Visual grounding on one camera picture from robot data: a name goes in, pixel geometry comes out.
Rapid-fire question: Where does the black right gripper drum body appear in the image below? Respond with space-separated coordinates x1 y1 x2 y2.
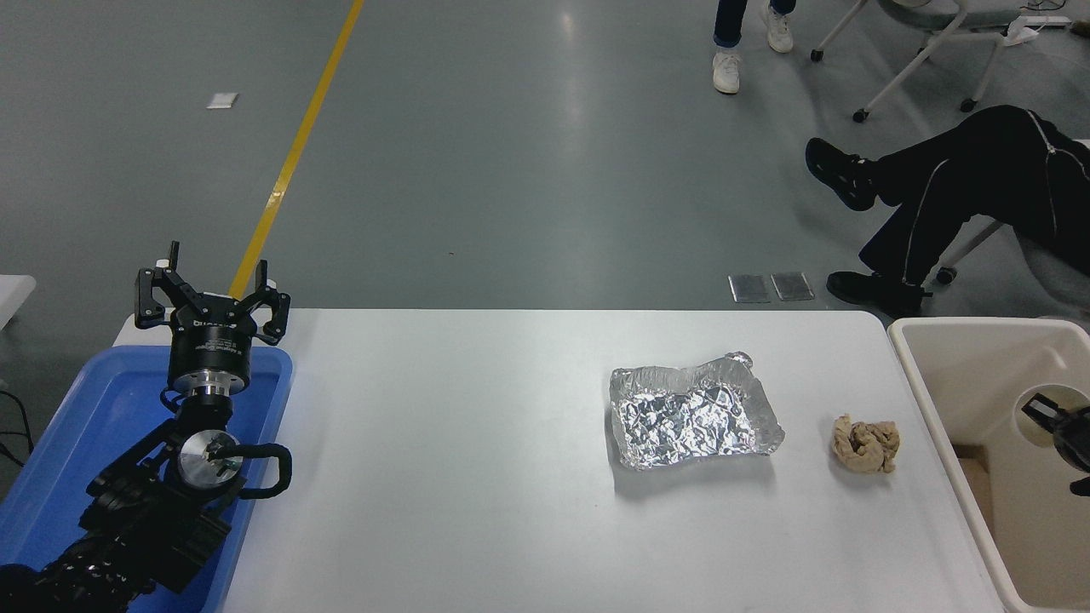
1054 405 1090 473

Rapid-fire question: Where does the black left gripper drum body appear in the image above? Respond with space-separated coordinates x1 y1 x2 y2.
168 294 258 397

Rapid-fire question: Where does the white paper cup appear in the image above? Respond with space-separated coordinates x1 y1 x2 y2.
1012 383 1090 452

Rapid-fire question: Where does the large pale plastic bin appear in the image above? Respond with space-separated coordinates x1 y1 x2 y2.
888 318 1090 613

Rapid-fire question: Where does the brown cardboard piece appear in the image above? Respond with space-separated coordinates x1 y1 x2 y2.
954 444 997 533

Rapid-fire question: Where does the blue plastic tray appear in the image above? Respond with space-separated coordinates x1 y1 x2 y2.
0 345 295 613

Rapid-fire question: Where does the small white side table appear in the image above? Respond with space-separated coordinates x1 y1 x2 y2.
0 274 37 331

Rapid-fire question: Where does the crumpled tan paper ball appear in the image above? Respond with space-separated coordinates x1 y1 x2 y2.
831 414 902 475

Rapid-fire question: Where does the white swivel office chair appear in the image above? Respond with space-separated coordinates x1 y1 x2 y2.
935 217 1090 286
809 0 1036 123

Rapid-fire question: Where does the seated person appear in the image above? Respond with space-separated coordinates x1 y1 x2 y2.
805 105 1090 318

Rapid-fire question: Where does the crumpled silver foil tray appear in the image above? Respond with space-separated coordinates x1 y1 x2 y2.
609 352 786 472

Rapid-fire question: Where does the white power strip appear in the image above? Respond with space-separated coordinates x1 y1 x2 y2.
1005 15 1072 45

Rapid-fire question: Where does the standing person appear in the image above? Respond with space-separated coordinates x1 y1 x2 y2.
712 0 797 95

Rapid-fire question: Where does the thin black floor cable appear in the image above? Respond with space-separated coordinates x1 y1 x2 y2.
0 379 35 467

